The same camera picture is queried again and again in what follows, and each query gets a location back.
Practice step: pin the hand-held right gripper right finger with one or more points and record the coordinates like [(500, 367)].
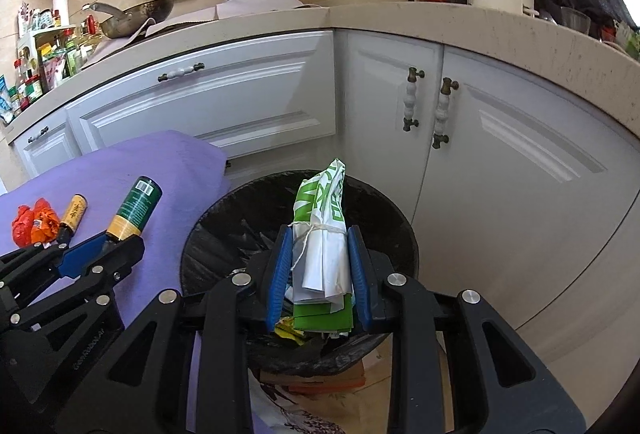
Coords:
[(361, 284)]

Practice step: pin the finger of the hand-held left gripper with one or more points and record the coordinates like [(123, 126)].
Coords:
[(80, 256), (120, 256)]

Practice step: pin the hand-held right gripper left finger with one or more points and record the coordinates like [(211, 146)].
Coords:
[(277, 284)]

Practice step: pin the white green bag bundle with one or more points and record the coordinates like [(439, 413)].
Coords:
[(325, 264)]

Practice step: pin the green bottle yellow label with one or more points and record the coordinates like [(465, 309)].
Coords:
[(137, 209)]

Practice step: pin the black trash bin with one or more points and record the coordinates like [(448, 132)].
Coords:
[(380, 224)]

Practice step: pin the small yellow bottle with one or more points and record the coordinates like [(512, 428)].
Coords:
[(74, 214)]

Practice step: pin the orange snack packet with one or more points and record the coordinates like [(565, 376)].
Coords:
[(45, 226)]

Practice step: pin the yellow crumpled wrapper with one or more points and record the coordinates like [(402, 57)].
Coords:
[(292, 331)]

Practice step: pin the crumpled red plastic bag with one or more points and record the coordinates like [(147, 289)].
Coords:
[(22, 226)]

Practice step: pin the purple tablecloth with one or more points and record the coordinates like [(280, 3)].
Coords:
[(150, 164)]

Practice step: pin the white cabinet door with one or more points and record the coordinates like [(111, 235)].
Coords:
[(45, 149), (225, 94), (380, 139), (525, 224)]

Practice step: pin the floral printed cloth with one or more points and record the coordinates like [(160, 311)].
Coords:
[(290, 414)]

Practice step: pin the blue snack packet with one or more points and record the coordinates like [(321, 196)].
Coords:
[(5, 99)]

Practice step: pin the group of condiment bottles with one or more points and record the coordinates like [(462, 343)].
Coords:
[(50, 59)]

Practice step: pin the metal wok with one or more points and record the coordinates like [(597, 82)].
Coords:
[(135, 16)]

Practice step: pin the paper towel roll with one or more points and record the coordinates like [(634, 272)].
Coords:
[(60, 9)]

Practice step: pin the beige kitchen countertop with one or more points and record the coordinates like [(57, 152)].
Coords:
[(450, 21)]

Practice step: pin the clear drinking glass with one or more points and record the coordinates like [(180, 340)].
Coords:
[(575, 20)]

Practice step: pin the green packet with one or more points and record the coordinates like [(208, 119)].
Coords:
[(627, 39)]

